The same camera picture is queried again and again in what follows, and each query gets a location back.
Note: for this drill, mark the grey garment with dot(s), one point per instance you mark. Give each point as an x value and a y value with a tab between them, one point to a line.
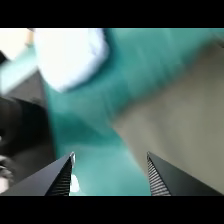
180	116

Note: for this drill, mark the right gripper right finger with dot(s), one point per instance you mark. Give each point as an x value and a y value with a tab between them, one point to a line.
173	183

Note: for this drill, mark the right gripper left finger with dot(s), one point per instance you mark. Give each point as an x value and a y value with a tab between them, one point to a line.
50	181

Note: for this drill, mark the black garment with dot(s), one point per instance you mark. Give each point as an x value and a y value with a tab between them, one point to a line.
23	126

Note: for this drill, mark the white garment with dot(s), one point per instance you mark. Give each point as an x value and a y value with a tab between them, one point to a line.
70	56

